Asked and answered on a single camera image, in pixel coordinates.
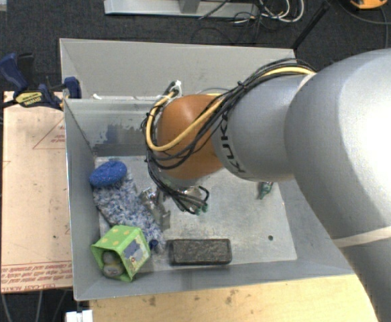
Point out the blue and white speckled cloth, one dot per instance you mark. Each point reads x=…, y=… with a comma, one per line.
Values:
x=123, y=203

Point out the dark green flat block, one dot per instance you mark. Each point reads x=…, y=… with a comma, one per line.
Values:
x=199, y=252

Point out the small green object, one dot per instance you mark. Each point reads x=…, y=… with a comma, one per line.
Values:
x=264, y=190

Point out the grey metal bin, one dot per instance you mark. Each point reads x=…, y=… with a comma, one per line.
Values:
x=242, y=220

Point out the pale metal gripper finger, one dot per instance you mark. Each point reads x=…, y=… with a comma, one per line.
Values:
x=164, y=220
x=147, y=196

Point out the brown cardboard board red print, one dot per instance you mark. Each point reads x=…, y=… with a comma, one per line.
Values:
x=34, y=193

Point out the blue round scrubber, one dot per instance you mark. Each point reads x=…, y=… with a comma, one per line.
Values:
x=107, y=174

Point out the green dotted box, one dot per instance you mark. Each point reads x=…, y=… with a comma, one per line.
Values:
x=123, y=247

